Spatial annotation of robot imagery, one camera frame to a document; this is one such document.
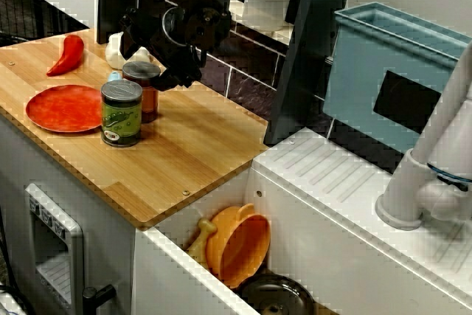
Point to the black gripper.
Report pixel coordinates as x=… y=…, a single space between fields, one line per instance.
x=184 y=31

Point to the brown beans can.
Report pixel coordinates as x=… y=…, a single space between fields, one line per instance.
x=147 y=104

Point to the green peas can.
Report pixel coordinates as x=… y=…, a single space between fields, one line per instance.
x=121 y=119

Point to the red chili pepper toy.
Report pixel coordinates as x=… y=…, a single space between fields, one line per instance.
x=68 y=55

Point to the red round plate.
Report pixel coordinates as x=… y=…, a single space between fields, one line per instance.
x=62 y=108

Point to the dark shelf unit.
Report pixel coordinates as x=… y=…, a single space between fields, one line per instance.
x=313 y=53

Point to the yellow bone shaped toy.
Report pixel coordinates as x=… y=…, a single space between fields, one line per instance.
x=201 y=241

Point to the blue plastic bin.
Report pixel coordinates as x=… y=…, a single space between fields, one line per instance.
x=354 y=71

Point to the white toy sink unit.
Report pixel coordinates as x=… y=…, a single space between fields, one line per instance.
x=332 y=167

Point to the orange plastic bowl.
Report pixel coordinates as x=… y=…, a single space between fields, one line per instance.
x=239 y=248

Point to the gray dishwasher panel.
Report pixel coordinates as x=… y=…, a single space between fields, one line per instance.
x=55 y=241

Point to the black pot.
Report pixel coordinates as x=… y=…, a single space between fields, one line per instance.
x=276 y=293

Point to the gray toy faucet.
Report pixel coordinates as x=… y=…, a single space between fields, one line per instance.
x=409 y=189

